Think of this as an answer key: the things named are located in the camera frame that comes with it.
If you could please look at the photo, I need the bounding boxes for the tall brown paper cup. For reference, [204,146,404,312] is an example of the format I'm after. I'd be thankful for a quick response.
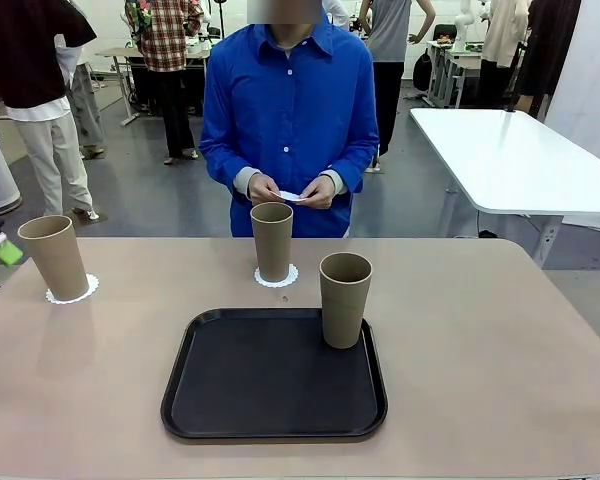
[17,214,91,302]
[249,201,295,283]
[319,252,374,350]

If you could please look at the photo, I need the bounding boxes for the person's left forearm blue sleeve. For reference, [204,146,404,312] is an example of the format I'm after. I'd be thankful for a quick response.
[324,144,381,196]

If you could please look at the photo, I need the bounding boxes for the person's right forearm blue sleeve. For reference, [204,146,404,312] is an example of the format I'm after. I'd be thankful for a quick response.
[202,139,261,199]

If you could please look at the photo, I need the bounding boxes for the person's right hand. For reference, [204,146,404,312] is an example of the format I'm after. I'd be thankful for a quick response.
[247,172,283,206]

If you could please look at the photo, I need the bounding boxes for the person's left hand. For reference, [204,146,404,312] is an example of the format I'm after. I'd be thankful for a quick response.
[301,177,338,211]

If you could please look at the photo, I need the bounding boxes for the person in grey trousers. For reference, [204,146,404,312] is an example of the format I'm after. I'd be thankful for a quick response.
[54,32,107,160]

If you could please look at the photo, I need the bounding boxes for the person dark top white trousers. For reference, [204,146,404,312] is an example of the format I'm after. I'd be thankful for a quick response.
[0,0,100,222]

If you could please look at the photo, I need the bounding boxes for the grey background desk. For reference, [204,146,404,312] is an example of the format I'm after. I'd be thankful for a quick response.
[95,46,212,127]

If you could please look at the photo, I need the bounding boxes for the person in plaid shirt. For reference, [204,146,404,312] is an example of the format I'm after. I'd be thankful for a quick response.
[124,0,205,166]

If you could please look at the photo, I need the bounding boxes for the black plastic serving tray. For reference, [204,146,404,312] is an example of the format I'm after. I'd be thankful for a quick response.
[160,307,389,441]

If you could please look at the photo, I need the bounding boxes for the person in blue shirt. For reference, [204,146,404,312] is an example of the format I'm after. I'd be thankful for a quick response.
[198,0,381,239]

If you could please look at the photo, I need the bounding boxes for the person grey top black trousers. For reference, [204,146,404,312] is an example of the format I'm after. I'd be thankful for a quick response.
[358,0,437,175]

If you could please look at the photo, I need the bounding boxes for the black bag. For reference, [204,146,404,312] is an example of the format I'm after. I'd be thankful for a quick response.
[412,48,434,92]

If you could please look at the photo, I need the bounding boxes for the white background desk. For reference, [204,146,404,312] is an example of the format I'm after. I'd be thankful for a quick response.
[426,39,486,109]

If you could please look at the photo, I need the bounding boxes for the large white table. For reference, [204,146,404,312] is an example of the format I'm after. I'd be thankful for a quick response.
[408,107,600,266]

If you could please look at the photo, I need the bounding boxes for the black tripod stand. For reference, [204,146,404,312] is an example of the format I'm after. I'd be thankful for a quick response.
[503,42,526,114]

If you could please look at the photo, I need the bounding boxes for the person in beige top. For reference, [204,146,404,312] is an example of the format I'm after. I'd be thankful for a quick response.
[479,0,531,110]

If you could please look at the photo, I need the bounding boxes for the person in dark clothes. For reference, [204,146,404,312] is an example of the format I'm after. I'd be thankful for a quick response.
[517,0,583,120]

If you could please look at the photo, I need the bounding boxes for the white partition panel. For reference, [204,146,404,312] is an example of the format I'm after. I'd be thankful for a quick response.
[543,0,600,167]

